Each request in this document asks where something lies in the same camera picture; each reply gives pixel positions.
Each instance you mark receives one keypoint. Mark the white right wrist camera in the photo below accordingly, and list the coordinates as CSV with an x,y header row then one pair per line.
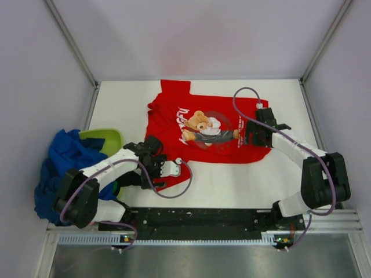
x,y
259,105

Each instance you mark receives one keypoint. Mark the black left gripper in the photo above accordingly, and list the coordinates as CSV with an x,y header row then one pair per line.
x,y
159,160

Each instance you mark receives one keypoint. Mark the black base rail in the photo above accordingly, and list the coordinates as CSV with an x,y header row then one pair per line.
x,y
208,224

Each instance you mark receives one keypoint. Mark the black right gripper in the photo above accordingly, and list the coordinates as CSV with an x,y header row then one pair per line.
x,y
251,128

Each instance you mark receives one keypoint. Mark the white slotted cable duct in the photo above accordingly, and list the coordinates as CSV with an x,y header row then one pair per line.
x,y
110,239

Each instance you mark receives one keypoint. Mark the black t shirt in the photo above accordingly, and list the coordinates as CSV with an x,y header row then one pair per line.
x,y
129,179

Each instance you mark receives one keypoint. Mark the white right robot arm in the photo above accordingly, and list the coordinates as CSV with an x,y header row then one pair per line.
x,y
324,179

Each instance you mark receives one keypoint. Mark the green plastic basket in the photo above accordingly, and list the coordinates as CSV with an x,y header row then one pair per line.
x,y
108,142

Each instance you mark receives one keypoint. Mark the red printed t shirt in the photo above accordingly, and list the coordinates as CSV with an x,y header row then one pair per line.
x,y
199,128

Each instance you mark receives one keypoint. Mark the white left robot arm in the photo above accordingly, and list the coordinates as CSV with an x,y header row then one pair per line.
x,y
77,201

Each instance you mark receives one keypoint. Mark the blue t shirt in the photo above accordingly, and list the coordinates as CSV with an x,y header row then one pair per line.
x,y
65,152

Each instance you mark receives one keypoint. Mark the aluminium frame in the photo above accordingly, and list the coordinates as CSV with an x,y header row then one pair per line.
x,y
183,127

